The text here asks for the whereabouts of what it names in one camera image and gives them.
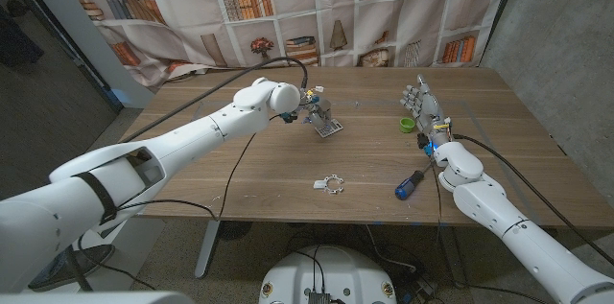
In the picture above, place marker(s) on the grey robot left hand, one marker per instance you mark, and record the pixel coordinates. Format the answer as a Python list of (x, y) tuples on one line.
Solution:
[(320, 113)]

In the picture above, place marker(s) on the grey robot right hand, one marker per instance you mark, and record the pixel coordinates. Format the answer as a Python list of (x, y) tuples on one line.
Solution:
[(430, 110)]

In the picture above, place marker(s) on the white floor plate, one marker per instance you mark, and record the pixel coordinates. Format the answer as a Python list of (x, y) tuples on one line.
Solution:
[(139, 246)]

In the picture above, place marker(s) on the black backdrop stand pole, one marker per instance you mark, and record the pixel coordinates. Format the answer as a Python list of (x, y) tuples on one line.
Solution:
[(503, 2)]

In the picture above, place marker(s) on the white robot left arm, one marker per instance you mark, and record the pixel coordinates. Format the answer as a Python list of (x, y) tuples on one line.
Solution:
[(192, 143)]

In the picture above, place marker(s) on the dark perforated panel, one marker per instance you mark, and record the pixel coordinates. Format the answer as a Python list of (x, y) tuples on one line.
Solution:
[(43, 102)]

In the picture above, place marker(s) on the printed bookshelf backdrop cloth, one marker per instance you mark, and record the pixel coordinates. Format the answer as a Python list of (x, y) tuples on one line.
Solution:
[(307, 21)]

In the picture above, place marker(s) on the small green cup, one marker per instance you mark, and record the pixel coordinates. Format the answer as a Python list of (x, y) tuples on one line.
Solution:
[(407, 125)]

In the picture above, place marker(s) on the black round chair base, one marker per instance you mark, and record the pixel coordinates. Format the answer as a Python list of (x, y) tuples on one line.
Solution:
[(91, 258)]

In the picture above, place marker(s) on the white table leg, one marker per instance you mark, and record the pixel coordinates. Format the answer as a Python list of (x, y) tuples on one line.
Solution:
[(207, 251)]

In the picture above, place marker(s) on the grey pocket calculator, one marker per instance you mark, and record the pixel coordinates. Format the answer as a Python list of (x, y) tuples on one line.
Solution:
[(331, 128)]

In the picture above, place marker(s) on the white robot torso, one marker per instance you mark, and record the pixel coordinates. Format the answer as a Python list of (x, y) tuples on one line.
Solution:
[(331, 275)]

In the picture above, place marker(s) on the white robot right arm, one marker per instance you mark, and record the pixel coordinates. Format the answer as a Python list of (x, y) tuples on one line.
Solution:
[(513, 227)]

